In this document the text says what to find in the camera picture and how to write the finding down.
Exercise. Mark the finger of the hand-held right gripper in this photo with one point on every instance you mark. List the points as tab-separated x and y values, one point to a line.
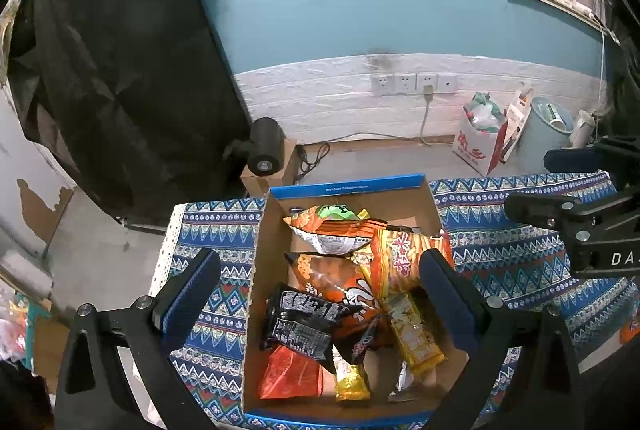
570	159
540	210

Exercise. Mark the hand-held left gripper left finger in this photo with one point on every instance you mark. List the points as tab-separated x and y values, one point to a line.
192	300

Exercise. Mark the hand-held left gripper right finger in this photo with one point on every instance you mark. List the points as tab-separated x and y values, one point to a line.
445	305

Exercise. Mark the long yellow snack packet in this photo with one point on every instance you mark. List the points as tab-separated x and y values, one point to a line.
415	335

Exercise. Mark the orange striped snack bag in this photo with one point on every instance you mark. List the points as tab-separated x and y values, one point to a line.
395	260

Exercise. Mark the dark glossy snack packet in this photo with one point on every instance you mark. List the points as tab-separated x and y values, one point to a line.
365	342

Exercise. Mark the blue-rimmed cardboard box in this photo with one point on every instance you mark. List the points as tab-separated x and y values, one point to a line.
415	210

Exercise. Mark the black snack packet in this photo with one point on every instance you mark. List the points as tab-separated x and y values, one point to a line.
300	325

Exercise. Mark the gold clear snack packet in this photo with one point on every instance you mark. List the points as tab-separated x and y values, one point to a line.
352	385

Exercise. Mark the red snack packet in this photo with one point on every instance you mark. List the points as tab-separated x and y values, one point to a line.
290	375

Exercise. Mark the orange clear-window snack bag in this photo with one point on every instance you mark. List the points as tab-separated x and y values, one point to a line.
320	275

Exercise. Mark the orange green snack bag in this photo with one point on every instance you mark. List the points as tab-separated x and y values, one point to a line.
325	230

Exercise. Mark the white electric kettle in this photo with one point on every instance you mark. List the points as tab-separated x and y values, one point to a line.
582	129

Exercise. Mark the light blue waste bin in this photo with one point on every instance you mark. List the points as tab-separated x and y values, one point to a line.
537	139

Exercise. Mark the white discarded cup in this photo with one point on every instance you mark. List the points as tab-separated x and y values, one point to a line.
556	117

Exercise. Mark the blue patterned tablecloth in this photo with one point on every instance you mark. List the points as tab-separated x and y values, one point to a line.
500	250

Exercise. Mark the flat white red packaging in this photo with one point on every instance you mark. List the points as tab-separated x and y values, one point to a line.
515	119

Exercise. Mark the orange packet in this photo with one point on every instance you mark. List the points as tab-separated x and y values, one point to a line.
631	330

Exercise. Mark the white red carton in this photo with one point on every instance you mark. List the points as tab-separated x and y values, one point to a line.
472	144

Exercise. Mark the black office chair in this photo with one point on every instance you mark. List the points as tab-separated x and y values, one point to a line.
627	84

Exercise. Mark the crumpled plastic bags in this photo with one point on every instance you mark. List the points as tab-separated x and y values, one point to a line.
482	114

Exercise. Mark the brown cardboard sheet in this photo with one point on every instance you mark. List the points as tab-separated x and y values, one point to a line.
50	350

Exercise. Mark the black cylindrical device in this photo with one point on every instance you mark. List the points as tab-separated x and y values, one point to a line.
265	144

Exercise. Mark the colourful printed bag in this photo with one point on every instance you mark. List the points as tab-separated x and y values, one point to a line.
12	325

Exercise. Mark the black covered board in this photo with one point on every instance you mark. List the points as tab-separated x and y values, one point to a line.
125	59

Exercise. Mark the white wall socket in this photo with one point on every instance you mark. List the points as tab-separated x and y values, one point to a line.
405	83
447	82
382	85
426	79

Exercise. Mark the white wall shelf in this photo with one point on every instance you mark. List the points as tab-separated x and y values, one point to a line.
550	2

